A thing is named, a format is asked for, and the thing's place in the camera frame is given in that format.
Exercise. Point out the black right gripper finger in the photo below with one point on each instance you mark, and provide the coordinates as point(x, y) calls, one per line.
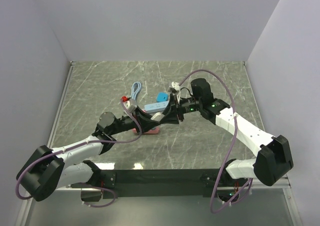
point(170, 119)
point(171, 109)

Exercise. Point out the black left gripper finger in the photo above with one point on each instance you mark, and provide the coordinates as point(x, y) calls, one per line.
point(144, 117)
point(147, 126)

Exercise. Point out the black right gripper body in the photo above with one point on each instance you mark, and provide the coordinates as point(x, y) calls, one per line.
point(185, 106)

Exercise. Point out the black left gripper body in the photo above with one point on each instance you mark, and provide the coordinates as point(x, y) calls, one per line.
point(126, 123)

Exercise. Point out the pink triangular power strip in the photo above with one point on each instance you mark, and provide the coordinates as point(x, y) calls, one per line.
point(152, 131)

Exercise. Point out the light blue power strip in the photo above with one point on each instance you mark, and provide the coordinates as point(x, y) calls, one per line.
point(156, 107)

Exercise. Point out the blue plug adapter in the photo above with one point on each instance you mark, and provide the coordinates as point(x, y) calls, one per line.
point(162, 97)

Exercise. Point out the white plug adapter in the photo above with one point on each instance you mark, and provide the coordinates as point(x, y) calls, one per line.
point(157, 116)

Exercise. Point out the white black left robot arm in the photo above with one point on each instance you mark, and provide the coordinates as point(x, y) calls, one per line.
point(49, 169)

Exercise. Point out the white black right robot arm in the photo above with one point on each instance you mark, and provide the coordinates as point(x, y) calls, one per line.
point(272, 155)

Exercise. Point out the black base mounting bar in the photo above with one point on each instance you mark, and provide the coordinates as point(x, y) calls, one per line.
point(158, 183)

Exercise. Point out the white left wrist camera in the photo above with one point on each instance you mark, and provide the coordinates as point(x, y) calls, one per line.
point(128, 104)

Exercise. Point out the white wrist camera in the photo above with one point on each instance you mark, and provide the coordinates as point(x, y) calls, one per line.
point(174, 88)
point(128, 104)

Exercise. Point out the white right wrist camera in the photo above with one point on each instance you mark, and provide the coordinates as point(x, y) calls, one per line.
point(174, 88)

